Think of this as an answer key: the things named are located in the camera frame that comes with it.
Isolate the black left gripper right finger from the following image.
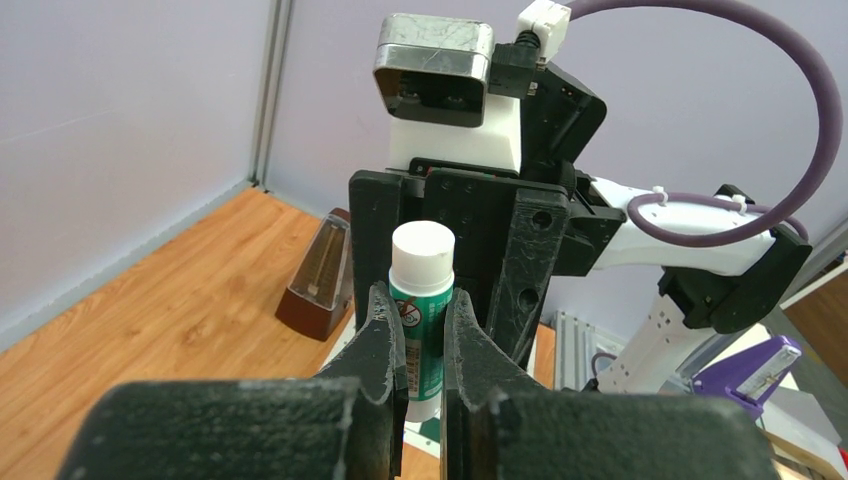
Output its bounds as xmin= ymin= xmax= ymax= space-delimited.
xmin=442 ymin=289 xmax=778 ymax=479

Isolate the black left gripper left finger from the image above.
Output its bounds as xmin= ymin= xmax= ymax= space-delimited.
xmin=57 ymin=282 xmax=406 ymax=479

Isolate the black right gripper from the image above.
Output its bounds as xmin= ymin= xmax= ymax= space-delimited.
xmin=348 ymin=64 xmax=626 ymax=368

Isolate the green white glue stick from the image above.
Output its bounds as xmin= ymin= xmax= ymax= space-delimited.
xmin=388 ymin=220 xmax=455 ymax=423

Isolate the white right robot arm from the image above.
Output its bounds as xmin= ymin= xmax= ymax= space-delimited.
xmin=349 ymin=66 xmax=811 ymax=393

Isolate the wooden metronome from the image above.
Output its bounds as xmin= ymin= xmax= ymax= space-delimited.
xmin=275 ymin=208 xmax=354 ymax=341

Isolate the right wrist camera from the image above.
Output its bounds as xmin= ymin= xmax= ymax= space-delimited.
xmin=372 ymin=13 xmax=525 ymax=175

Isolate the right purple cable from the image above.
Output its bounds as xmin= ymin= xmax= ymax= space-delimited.
xmin=566 ymin=0 xmax=844 ymax=250

